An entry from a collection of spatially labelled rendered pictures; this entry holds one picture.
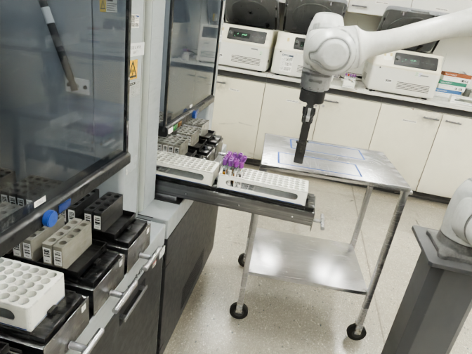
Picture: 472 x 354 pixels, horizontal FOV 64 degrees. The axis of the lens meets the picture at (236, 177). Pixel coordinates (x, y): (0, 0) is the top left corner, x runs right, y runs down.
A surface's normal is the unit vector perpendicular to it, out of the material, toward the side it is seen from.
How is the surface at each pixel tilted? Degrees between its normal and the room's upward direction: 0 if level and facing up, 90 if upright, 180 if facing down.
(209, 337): 0
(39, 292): 0
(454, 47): 90
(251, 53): 90
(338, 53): 93
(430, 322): 90
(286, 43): 59
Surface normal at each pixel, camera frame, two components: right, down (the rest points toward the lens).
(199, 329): 0.14, -0.91
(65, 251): 0.97, 0.19
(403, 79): -0.21, 0.37
